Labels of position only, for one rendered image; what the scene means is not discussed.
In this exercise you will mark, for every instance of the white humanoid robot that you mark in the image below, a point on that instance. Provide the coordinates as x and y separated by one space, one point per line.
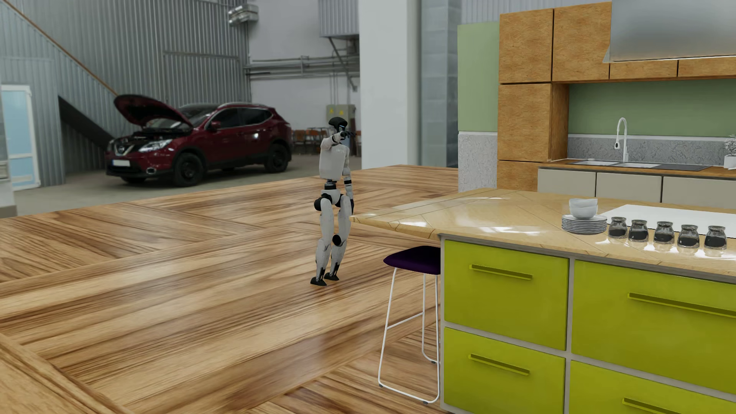
332 164

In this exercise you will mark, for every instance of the purple seat bar stool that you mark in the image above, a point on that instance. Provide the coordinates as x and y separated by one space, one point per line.
411 260

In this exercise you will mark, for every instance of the dark red SUV car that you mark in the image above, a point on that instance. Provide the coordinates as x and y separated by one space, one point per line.
230 138

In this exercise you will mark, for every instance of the white bowl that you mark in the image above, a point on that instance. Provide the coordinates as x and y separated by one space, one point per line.
583 207

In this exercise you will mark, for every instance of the stack of grey plates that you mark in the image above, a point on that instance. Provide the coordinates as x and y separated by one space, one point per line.
583 225

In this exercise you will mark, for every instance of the green drawer kitchen island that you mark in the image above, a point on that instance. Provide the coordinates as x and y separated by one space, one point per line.
575 299

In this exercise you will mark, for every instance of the glass jar with dark contents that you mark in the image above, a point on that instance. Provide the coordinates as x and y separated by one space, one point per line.
617 228
638 231
663 233
715 238
688 236

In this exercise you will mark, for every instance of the steel kitchen sink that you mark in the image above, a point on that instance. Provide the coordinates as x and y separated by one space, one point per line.
615 164

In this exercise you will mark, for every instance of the white kitchen faucet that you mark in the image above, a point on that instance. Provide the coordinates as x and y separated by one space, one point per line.
621 138

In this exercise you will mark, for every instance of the grey base kitchen counter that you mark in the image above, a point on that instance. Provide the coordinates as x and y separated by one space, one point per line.
632 184

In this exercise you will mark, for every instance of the white cutting board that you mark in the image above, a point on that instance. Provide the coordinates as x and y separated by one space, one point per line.
673 217

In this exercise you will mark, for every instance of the black induction cooktop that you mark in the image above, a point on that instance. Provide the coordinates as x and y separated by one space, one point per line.
681 167

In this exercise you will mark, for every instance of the steel range hood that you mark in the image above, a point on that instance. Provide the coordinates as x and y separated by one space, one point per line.
670 29

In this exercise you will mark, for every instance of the white framed glass door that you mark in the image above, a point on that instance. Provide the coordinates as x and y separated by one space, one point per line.
19 137

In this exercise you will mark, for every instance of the wooden wall cabinets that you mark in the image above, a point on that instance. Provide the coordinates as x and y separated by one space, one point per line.
532 86

